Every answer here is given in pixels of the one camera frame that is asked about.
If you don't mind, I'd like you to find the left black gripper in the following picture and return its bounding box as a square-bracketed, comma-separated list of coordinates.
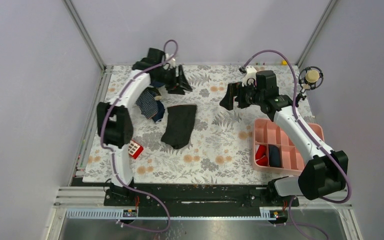
[153, 64, 192, 95]

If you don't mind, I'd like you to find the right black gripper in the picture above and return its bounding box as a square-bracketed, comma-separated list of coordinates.
[219, 79, 264, 111]

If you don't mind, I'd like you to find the black striped underwear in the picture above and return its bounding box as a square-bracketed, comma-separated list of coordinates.
[161, 104, 197, 150]

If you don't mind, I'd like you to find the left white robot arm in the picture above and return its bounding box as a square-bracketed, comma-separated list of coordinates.
[96, 48, 178, 206]

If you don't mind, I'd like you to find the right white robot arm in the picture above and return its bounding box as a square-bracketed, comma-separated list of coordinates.
[219, 67, 348, 206]

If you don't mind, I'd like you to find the blue striped underwear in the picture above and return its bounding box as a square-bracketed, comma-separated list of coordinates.
[135, 85, 165, 124]

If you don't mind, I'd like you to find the red rolled underwear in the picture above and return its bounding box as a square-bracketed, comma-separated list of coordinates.
[254, 144, 269, 167]

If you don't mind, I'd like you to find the navy rolled underwear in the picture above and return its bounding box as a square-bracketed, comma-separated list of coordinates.
[268, 144, 282, 168]

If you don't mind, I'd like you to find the floral patterned table mat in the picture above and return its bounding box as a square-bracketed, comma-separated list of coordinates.
[82, 64, 335, 186]

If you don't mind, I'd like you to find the pink compartment organizer tray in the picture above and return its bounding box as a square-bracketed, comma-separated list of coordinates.
[250, 118, 323, 176]

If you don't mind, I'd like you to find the red white calculator toy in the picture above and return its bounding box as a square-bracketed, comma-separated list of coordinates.
[128, 139, 144, 160]

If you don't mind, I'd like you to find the black microphone with stand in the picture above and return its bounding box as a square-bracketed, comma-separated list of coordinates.
[294, 66, 324, 108]

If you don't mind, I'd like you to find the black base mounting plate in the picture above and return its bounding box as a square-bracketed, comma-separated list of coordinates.
[103, 183, 299, 215]

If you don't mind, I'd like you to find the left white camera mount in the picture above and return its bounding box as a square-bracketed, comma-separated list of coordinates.
[162, 57, 177, 70]

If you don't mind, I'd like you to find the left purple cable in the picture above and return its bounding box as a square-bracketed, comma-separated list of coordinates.
[99, 39, 180, 233]

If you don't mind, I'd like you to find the purple cable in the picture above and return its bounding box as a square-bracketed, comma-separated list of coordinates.
[238, 49, 353, 240]
[99, 39, 180, 233]

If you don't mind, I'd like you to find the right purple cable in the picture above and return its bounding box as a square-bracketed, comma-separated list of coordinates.
[238, 49, 353, 240]

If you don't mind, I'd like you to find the grey slotted cable duct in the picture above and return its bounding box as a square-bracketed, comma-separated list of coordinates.
[65, 207, 279, 221]

